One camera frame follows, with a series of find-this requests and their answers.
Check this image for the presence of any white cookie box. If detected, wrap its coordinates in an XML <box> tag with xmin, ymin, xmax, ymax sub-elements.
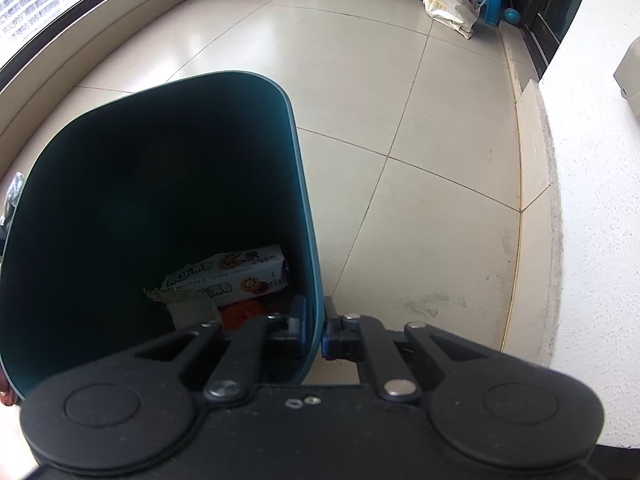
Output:
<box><xmin>161</xmin><ymin>244</ymin><xmax>291</xmax><ymax>308</ymax></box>

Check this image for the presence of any blue-grey paper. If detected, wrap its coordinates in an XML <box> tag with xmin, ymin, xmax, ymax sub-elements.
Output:
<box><xmin>1</xmin><ymin>172</ymin><xmax>26</xmax><ymax>233</ymax></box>

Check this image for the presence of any black window frame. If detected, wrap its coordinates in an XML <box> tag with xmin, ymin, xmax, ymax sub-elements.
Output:
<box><xmin>0</xmin><ymin>0</ymin><xmax>151</xmax><ymax>86</ymax></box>

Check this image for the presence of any dark sliding door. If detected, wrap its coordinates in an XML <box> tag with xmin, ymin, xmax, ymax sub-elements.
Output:
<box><xmin>510</xmin><ymin>0</ymin><xmax>597</xmax><ymax>81</ymax></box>

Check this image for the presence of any napa cabbage piece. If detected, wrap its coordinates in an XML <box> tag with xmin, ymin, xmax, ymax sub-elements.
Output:
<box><xmin>142</xmin><ymin>285</ymin><xmax>223</xmax><ymax>331</ymax></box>

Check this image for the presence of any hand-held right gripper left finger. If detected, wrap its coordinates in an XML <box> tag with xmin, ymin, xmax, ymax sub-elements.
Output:
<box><xmin>132</xmin><ymin>295</ymin><xmax>308</xmax><ymax>404</ymax></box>

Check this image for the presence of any teal plastic trash bin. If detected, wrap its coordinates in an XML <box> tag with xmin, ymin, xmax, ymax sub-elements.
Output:
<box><xmin>0</xmin><ymin>71</ymin><xmax>323</xmax><ymax>401</ymax></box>

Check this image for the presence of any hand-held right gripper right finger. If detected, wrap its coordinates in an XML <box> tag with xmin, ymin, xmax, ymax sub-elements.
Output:
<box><xmin>322</xmin><ymin>296</ymin><xmax>494</xmax><ymax>404</ymax></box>

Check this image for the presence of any white tote bag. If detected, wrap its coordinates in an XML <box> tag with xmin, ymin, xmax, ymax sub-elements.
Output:
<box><xmin>423</xmin><ymin>0</ymin><xmax>482</xmax><ymax>40</ymax></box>

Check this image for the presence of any white appliance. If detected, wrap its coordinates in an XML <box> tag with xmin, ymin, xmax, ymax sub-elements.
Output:
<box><xmin>614</xmin><ymin>37</ymin><xmax>640</xmax><ymax>122</ymax></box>

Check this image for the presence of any red fuzzy cloth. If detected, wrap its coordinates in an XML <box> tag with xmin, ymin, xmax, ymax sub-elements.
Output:
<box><xmin>0</xmin><ymin>367</ymin><xmax>18</xmax><ymax>407</ymax></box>

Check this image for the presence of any orange plastic bag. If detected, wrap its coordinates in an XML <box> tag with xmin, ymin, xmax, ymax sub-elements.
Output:
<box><xmin>220</xmin><ymin>300</ymin><xmax>266</xmax><ymax>330</ymax></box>

